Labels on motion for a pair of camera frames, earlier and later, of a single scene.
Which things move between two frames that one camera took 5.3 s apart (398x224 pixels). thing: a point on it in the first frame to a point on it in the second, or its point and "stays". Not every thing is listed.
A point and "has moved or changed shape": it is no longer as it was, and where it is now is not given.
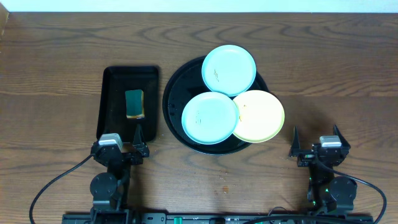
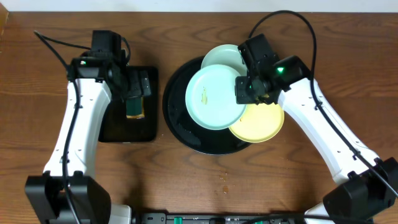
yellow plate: x=260 y=116 stays
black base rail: x=215 y=218 stays
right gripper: x=307 y=156 to x=244 y=96
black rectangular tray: x=112 y=115 stays
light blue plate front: x=209 y=117 has moved or changed shape
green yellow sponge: x=135 y=104 stays
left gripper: x=125 y=150 to x=137 y=86
